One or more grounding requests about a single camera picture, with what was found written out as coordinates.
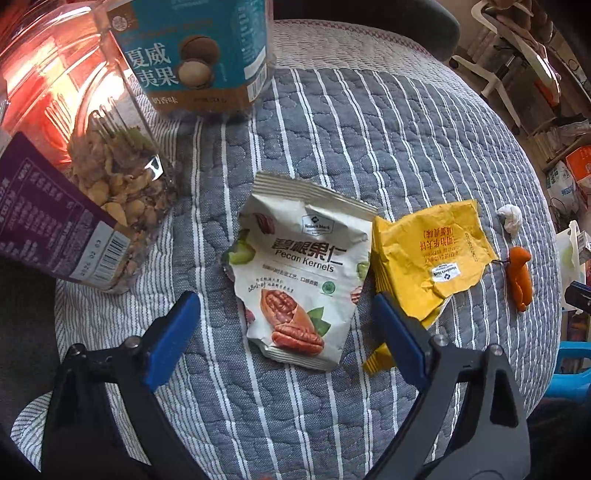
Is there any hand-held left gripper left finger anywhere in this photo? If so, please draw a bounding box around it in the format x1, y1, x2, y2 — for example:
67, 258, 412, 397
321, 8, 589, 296
41, 291, 208, 480

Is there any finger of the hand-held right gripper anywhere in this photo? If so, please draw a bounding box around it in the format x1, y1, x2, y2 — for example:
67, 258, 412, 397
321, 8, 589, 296
564, 282, 591, 315

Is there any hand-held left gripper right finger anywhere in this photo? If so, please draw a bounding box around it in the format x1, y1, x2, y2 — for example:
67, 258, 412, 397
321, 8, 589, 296
369, 292, 532, 480

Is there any white pecan packet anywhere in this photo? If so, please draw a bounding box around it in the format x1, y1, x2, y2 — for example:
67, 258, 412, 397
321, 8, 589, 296
221, 172, 378, 372

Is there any yellow snack packet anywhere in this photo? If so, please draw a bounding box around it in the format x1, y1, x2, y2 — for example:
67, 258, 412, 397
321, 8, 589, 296
362, 344, 398, 374
372, 200, 499, 329

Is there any small orange figure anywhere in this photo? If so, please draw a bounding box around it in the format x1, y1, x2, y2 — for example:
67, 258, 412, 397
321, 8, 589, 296
496, 246, 533, 313

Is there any blue plastic stool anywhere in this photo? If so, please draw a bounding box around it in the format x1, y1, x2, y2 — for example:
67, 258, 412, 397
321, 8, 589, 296
547, 342, 591, 400

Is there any crumpled white tissue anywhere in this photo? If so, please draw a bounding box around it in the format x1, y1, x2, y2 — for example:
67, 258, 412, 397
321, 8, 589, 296
497, 204, 523, 239

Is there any white printed bag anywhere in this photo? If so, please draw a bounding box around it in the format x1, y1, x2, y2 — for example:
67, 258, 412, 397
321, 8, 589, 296
545, 161, 580, 208

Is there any orange cardboard box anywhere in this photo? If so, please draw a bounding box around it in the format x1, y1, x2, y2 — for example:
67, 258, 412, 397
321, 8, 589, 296
566, 145, 591, 195

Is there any dark brown cloth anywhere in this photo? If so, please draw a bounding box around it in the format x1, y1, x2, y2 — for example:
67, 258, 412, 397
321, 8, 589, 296
526, 392, 591, 480

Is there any grey striped quilt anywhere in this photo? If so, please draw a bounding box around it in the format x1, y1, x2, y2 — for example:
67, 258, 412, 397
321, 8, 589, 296
9, 18, 561, 480

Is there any purple label nut jar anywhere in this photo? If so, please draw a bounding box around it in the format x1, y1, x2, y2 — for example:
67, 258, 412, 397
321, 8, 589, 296
0, 0, 178, 296

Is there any white office chair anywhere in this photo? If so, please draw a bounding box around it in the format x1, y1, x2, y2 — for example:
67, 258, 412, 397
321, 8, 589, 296
450, 0, 561, 134

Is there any teal label nut jar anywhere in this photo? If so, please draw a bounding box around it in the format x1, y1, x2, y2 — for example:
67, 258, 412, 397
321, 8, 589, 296
104, 0, 278, 121

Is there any dark grey armchair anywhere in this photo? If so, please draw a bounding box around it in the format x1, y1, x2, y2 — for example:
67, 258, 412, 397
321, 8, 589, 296
272, 0, 462, 35

